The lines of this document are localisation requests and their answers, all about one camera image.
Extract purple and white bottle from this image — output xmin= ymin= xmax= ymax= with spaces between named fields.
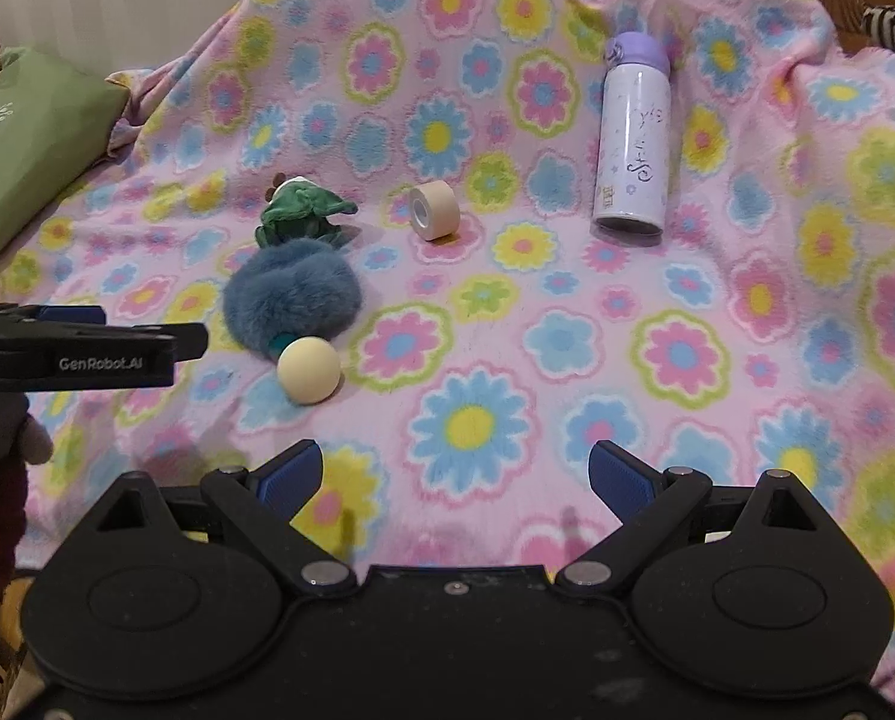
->
xmin=592 ymin=30 xmax=674 ymax=237

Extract green pillow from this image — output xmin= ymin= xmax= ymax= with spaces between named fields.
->
xmin=0 ymin=45 xmax=130 ymax=278

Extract green plush doll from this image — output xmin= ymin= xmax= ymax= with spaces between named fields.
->
xmin=256 ymin=172 xmax=360 ymax=248

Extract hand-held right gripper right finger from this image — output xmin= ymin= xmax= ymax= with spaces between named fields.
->
xmin=556 ymin=441 xmax=824 ymax=593

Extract person's left hand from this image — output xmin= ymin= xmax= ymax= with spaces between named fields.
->
xmin=5 ymin=392 xmax=56 ymax=466

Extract cream ball with teal handle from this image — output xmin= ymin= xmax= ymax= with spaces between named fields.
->
xmin=268 ymin=334 xmax=342 ymax=406

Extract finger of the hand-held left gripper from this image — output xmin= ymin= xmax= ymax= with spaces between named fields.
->
xmin=80 ymin=321 xmax=211 ymax=362
xmin=13 ymin=304 xmax=109 ymax=327

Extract pink floral fleece blanket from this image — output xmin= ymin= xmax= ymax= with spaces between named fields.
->
xmin=0 ymin=0 xmax=895 ymax=713

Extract beige tape roll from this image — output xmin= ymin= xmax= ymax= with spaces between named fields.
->
xmin=406 ymin=181 xmax=459 ymax=242

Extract blue fluffy pom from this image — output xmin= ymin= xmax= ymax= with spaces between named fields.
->
xmin=223 ymin=241 xmax=364 ymax=353

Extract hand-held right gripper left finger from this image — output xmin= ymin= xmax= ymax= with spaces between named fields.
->
xmin=91 ymin=439 xmax=359 ymax=593

